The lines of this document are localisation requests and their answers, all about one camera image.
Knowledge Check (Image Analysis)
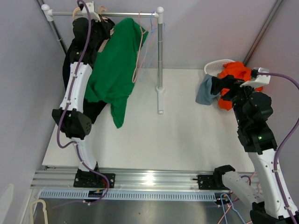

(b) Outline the beige wooden hanger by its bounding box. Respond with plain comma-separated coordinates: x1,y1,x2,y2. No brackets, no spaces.
72,7,81,20
98,6,115,53

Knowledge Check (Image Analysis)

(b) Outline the blue wire hanger on floor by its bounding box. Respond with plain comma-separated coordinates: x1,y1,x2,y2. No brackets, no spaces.
217,193,246,224

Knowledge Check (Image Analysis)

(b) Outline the white perforated plastic basket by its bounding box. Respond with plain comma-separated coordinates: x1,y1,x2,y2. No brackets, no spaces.
204,59,235,77

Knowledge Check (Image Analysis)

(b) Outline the orange t shirt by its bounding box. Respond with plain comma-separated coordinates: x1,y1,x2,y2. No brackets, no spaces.
218,62,251,111

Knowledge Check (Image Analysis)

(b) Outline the green t shirt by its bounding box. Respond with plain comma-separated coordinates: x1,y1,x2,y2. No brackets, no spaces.
84,18,141,128

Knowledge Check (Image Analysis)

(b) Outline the white slotted cable duct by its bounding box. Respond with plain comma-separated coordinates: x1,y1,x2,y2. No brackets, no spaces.
40,189,216,202

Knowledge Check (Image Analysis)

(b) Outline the pink wire hanger on floor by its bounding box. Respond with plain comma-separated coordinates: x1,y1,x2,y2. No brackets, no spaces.
217,171,262,224

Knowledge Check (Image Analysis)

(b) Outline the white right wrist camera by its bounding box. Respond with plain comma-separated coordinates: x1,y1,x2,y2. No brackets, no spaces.
240,67,271,89

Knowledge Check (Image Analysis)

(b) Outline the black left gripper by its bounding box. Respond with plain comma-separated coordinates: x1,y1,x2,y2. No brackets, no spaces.
87,14,111,49

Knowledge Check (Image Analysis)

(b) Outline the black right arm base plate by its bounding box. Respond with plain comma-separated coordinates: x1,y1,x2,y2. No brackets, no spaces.
192,175,226,190

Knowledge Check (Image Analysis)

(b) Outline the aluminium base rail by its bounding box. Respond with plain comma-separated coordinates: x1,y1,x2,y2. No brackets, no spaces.
30,167,212,191

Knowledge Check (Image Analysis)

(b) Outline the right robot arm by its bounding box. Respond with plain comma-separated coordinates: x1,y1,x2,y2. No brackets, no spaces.
211,75,299,224

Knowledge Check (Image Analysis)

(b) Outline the light blue wire hanger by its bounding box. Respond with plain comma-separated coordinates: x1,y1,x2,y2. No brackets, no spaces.
138,11,158,82

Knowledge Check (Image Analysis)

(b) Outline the beige hanger on floor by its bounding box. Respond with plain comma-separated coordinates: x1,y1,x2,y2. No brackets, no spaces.
29,199,50,224

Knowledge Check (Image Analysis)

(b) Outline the grey-blue t shirt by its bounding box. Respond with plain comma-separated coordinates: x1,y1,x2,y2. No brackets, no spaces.
195,74,220,105

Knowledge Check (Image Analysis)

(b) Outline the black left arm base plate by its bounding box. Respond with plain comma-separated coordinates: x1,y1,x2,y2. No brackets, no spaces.
73,169,116,189

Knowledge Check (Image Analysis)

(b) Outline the metal clothes rack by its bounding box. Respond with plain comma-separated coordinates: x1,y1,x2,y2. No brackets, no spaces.
40,2,165,114

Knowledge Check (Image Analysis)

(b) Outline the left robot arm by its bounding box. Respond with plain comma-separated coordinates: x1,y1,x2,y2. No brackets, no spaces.
52,17,114,187

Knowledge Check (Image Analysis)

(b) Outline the black t shirt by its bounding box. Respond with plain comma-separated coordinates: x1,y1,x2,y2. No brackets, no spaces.
62,17,106,123

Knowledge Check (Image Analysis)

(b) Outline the pink wire hanger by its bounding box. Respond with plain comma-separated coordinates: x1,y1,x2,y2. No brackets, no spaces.
217,171,262,224
132,11,152,83

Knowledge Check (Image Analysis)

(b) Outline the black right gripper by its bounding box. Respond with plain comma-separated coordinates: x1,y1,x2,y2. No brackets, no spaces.
210,75,260,127

